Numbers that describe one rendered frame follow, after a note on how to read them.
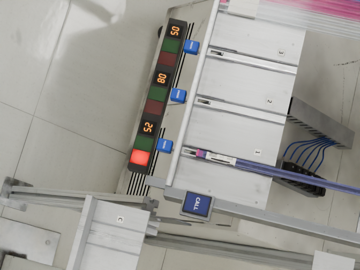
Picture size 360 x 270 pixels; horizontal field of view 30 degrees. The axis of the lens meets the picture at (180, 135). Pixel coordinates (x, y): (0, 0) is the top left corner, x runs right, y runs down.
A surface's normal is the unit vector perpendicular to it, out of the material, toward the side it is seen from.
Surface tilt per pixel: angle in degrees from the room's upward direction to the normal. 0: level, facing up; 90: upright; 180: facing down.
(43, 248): 0
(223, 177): 44
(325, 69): 0
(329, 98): 0
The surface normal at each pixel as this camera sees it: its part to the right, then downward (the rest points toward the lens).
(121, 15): 0.63, -0.03
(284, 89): -0.05, -0.25
